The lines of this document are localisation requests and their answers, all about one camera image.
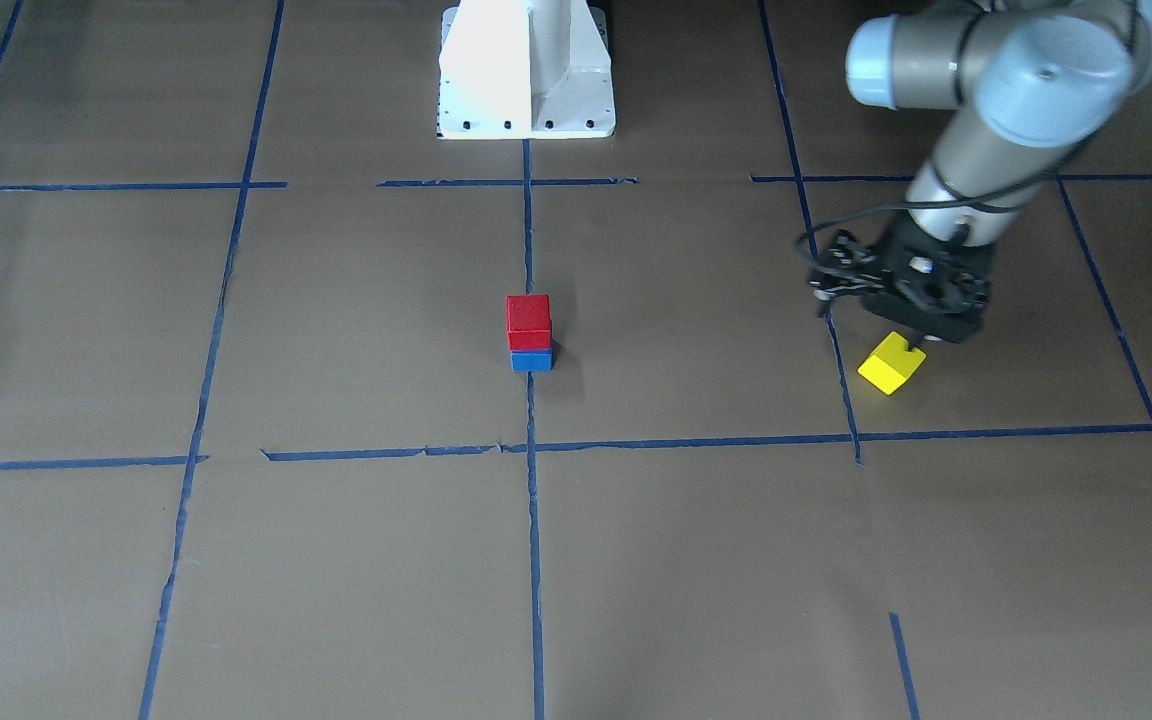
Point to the yellow wooden block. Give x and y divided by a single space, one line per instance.
888 367

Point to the blue wooden block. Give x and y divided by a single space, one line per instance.
532 360

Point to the red wooden block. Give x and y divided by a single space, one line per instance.
528 322

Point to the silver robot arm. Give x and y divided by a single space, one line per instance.
1028 84

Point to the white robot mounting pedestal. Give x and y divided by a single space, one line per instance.
519 70

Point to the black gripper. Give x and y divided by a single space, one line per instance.
845 272

